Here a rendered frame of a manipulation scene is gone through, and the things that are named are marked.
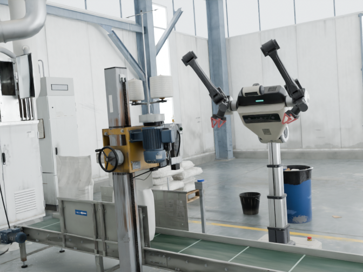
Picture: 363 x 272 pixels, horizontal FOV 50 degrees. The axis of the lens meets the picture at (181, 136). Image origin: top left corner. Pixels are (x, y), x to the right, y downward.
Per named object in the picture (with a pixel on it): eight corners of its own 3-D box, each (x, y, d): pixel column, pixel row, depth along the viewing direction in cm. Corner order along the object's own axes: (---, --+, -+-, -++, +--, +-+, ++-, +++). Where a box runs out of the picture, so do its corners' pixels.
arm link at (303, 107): (301, 87, 260) (289, 94, 263) (303, 92, 249) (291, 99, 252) (309, 102, 263) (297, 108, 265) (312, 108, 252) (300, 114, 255)
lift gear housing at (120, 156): (124, 164, 268) (123, 149, 268) (119, 166, 264) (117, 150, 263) (113, 164, 274) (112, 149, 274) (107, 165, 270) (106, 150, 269)
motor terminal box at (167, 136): (175, 145, 271) (174, 128, 271) (172, 146, 261) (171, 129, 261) (164, 146, 272) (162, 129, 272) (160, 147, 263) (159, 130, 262)
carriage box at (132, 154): (160, 165, 292) (156, 124, 291) (129, 173, 265) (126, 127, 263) (135, 165, 307) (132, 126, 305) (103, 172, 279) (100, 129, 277)
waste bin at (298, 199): (321, 215, 494) (318, 164, 491) (308, 226, 452) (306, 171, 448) (284, 212, 522) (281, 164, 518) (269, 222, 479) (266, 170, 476)
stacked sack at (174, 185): (186, 188, 614) (185, 178, 613) (162, 197, 559) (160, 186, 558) (164, 187, 637) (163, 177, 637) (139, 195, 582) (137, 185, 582)
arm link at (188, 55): (193, 49, 302) (183, 58, 305) (190, 49, 289) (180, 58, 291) (227, 96, 304) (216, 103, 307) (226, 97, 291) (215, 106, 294)
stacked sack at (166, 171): (186, 172, 612) (185, 163, 611) (160, 180, 558) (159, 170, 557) (164, 172, 636) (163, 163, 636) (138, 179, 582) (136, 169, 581)
